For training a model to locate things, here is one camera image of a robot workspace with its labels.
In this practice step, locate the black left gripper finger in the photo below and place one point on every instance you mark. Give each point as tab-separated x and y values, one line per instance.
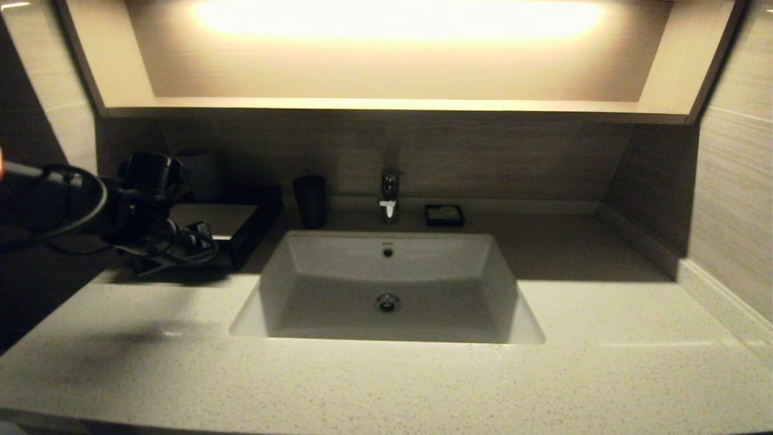
151	269

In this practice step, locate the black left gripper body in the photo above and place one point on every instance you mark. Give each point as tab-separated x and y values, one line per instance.
175	244

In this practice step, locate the black cup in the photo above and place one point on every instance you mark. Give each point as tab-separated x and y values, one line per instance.
310	202

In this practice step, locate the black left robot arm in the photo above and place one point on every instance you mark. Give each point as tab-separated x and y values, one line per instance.
36	199

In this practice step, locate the black amenity drawer box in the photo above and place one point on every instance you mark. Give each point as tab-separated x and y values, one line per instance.
241	223

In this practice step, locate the grey cup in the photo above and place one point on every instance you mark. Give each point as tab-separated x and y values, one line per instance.
204	175

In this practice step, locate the chrome sink drain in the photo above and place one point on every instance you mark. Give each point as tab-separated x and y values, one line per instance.
388	303

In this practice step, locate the chrome faucet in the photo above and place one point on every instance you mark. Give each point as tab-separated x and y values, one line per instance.
390	187

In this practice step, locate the white sink basin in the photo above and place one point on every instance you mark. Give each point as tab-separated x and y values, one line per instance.
423	266

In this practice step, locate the black soap dish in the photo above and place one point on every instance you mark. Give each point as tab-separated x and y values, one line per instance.
444	224

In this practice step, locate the warm light strip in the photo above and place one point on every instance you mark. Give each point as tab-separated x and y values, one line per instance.
392	21

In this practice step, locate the wooden wall shelf niche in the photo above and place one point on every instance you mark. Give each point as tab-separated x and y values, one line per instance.
109	60

